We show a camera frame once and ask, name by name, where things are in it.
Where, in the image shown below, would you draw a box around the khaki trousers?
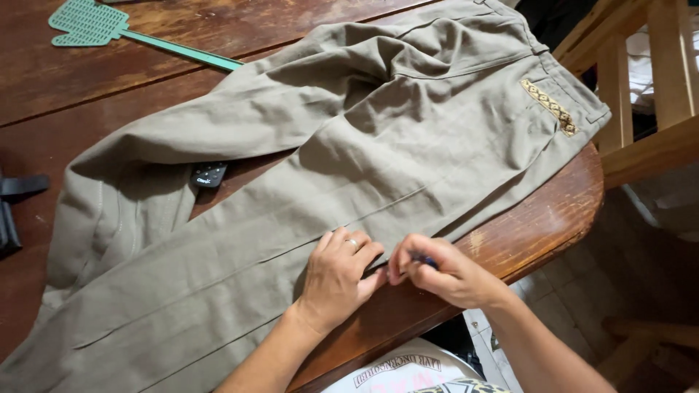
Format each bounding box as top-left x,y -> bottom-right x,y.
0,0 -> 612,393

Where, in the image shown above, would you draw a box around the wooden stool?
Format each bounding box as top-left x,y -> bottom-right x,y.
598,315 -> 699,393

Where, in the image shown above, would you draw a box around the light wooden chair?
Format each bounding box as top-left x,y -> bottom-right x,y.
553,0 -> 699,190

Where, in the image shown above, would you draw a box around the black bag with strap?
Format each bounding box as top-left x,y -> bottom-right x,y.
0,174 -> 51,255

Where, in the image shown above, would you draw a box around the green plastic fly swatter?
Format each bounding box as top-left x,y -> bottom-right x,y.
48,0 -> 245,72

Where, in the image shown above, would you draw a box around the white cloth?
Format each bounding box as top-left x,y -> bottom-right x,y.
625,22 -> 699,116

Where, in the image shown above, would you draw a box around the person's right hand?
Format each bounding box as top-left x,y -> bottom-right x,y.
387,234 -> 512,311

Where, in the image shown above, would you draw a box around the black remote control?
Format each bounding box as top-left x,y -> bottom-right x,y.
189,161 -> 229,190

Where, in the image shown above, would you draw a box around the person's left hand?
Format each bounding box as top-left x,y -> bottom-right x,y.
295,226 -> 388,335

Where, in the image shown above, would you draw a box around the white printed shirt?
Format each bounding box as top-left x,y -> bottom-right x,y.
322,338 -> 484,393

